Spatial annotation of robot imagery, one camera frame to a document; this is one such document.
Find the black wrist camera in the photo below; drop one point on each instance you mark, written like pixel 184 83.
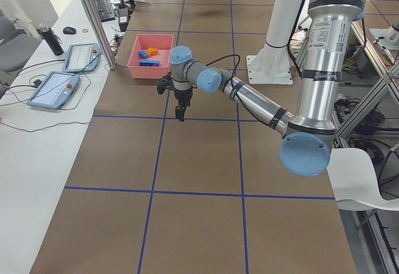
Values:
pixel 165 84

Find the teach pendant tablet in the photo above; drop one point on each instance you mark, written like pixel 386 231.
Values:
pixel 54 90
pixel 82 58

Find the brown paper table cover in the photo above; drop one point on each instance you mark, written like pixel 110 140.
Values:
pixel 150 194

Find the near teach pendant tablet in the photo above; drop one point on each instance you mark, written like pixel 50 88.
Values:
pixel 54 90

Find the black computer mouse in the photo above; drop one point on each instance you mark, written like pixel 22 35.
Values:
pixel 69 30

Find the orange sloped toy block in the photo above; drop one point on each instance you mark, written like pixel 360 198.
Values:
pixel 151 51

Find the white chair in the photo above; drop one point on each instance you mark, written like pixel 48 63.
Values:
pixel 354 182

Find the black water bottle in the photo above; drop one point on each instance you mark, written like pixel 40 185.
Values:
pixel 51 39

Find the aluminium frame post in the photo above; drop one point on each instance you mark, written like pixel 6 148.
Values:
pixel 99 32

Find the small blue toy block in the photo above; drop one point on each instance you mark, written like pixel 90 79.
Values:
pixel 143 54

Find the far teach pendant tablet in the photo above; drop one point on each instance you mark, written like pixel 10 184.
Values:
pixel 82 58

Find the pink plastic box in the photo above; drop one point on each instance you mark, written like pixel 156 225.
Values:
pixel 164 44

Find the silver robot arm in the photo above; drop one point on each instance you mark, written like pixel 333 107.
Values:
pixel 307 135

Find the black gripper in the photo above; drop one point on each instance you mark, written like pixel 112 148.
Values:
pixel 182 95

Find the black keyboard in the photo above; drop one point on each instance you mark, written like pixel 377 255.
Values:
pixel 104 10

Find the long blue toy block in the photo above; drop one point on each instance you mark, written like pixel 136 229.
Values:
pixel 149 63

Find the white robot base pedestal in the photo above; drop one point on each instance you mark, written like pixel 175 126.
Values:
pixel 272 65

